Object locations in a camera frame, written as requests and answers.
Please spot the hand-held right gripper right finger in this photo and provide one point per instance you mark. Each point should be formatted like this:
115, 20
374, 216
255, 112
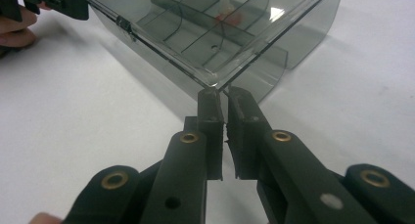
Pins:
244, 136

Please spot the grey transparent compartment box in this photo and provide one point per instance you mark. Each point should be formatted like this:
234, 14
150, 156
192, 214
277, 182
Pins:
195, 51

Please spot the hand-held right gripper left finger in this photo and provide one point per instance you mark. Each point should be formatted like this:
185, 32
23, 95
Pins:
211, 136

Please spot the small red and clear part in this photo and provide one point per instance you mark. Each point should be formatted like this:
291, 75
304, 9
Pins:
232, 18

